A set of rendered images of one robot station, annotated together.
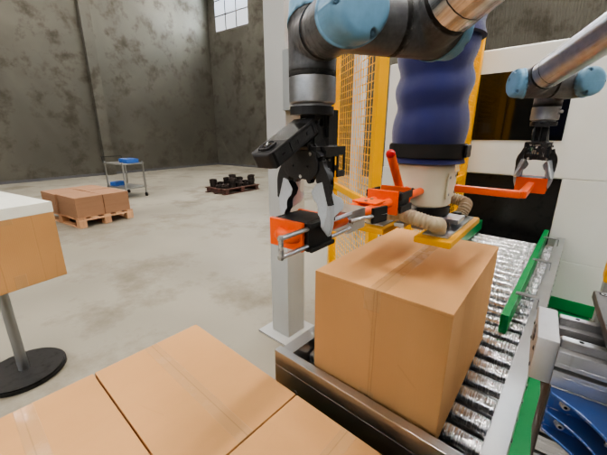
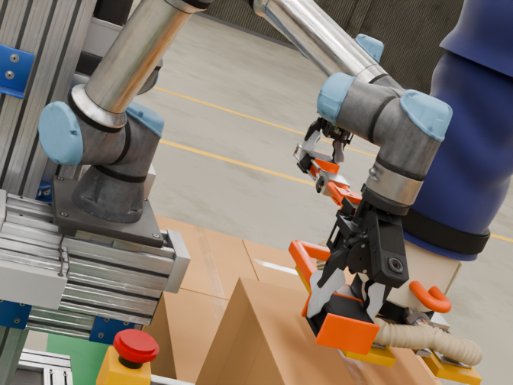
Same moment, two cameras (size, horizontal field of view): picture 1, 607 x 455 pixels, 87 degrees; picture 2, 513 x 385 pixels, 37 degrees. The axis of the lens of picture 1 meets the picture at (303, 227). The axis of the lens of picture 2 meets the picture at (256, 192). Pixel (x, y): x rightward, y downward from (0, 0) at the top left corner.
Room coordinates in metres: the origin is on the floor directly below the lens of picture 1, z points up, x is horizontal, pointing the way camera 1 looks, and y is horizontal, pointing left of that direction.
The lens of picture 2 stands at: (1.45, -1.77, 1.63)
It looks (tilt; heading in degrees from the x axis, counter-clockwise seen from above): 16 degrees down; 121
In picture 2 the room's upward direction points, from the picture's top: 22 degrees clockwise
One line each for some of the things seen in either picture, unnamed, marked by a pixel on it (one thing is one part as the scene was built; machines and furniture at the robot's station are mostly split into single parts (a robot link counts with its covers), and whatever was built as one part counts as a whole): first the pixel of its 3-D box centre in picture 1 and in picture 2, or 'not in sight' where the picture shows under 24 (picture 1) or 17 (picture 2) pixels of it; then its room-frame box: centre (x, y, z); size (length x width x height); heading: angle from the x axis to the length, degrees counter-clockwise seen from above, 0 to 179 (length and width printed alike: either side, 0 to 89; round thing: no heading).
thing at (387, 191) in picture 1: (388, 199); (362, 217); (0.81, -0.22, 1.19); 0.10 x 0.08 x 0.06; 51
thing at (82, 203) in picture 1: (87, 204); not in sight; (5.18, 3.60, 0.23); 1.34 x 0.94 x 0.45; 52
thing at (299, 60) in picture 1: (313, 38); (362, 58); (0.55, -0.02, 1.49); 0.09 x 0.08 x 0.11; 19
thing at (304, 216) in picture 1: (301, 228); (319, 165); (0.55, 0.00, 1.18); 0.08 x 0.07 x 0.05; 141
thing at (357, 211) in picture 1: (344, 218); (332, 185); (0.65, -0.09, 1.18); 0.07 x 0.07 x 0.04; 51
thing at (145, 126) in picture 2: not in sight; (128, 134); (0.44, -0.63, 1.20); 0.13 x 0.12 x 0.14; 90
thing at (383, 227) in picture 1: (392, 214); (424, 323); (1.07, -0.31, 1.08); 0.34 x 0.10 x 0.05; 141
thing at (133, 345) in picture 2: not in sight; (134, 351); (0.85, -0.92, 1.02); 0.07 x 0.07 x 0.04
